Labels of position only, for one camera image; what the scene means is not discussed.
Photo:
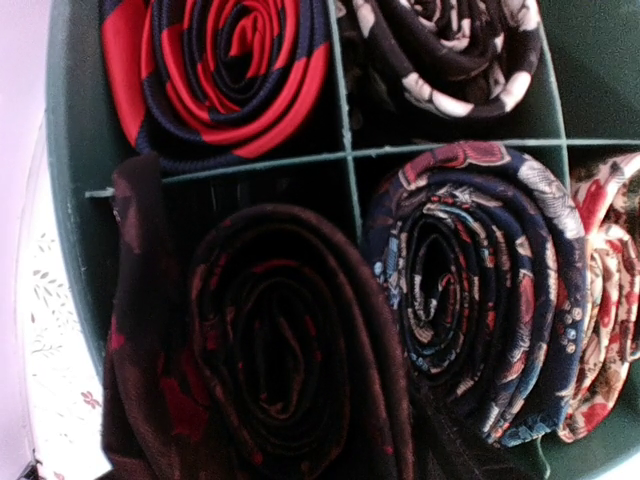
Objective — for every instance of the dark red patterned tie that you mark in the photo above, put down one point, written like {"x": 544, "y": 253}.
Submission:
{"x": 273, "y": 355}

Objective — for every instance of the dark green divided organizer box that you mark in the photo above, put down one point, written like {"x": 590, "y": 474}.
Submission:
{"x": 583, "y": 106}

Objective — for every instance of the navy floral rolled tie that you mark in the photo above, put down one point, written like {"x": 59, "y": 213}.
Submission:
{"x": 481, "y": 252}

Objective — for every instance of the red black rolled tie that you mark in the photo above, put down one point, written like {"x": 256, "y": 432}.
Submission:
{"x": 210, "y": 84}

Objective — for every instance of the black white dotted rolled tie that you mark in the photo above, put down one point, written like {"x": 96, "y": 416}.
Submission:
{"x": 455, "y": 59}

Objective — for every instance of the tan patterned rolled tie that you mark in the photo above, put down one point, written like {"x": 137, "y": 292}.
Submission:
{"x": 607, "y": 197}

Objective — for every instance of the floral white table mat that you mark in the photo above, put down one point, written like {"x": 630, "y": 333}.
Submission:
{"x": 65, "y": 397}

